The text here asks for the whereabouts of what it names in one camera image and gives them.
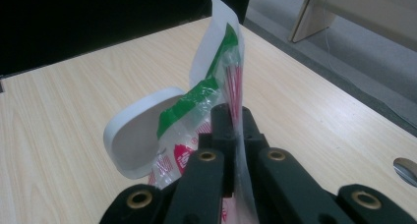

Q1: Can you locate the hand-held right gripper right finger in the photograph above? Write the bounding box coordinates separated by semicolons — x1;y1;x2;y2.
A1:
241;106;328;224

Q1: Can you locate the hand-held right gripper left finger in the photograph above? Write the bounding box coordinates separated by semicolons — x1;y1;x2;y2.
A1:
165;103;238;224

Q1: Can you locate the pink and white plastic bag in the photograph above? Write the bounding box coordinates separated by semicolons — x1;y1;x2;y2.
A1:
147;0;261;224

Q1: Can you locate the wooden furniture leg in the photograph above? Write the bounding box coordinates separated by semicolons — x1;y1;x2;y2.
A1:
283;0;417;53

